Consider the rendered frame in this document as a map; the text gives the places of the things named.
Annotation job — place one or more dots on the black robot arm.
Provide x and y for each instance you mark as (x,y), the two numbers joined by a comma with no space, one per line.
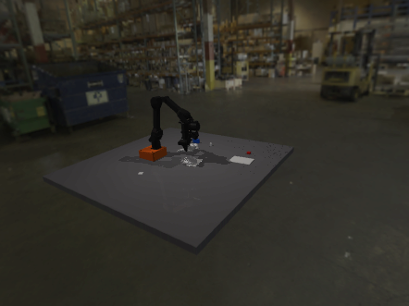
(182,114)

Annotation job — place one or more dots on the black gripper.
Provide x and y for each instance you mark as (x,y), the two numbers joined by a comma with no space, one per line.
(186,141)

